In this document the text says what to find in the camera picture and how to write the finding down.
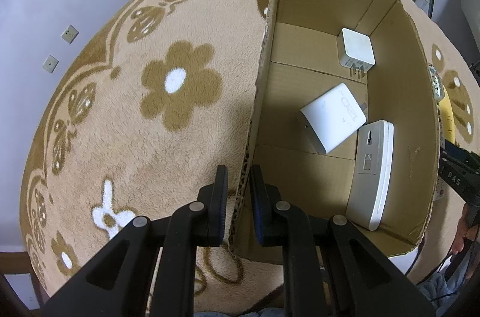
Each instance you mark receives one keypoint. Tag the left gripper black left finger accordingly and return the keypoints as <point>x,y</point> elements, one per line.
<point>148,268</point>

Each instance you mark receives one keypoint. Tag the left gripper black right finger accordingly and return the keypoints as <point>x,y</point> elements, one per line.
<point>329,267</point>

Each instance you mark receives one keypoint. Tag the grey white device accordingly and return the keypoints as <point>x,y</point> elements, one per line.
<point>372,174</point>

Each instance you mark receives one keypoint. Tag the brown cardboard box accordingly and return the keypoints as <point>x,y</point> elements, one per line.
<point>294,60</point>

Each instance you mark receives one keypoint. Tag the white cube charger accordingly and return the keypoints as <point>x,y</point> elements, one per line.
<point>355,51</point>

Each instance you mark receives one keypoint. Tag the person's right hand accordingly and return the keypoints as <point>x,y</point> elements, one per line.
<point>463,231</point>

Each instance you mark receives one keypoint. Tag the wooden chair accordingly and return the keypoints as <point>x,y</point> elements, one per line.
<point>17,270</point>

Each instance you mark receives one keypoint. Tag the white power adapter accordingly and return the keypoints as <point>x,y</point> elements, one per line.
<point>331,118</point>

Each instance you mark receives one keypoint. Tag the beige floral carpet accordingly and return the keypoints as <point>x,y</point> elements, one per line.
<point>140,122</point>

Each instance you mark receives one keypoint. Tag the lower wall socket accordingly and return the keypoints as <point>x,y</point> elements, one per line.
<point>50,64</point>

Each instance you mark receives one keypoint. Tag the wall socket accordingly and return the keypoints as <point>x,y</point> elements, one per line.
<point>70,34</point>
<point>50,64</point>

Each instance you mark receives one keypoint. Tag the upper wall socket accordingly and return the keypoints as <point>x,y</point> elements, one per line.
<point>70,34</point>

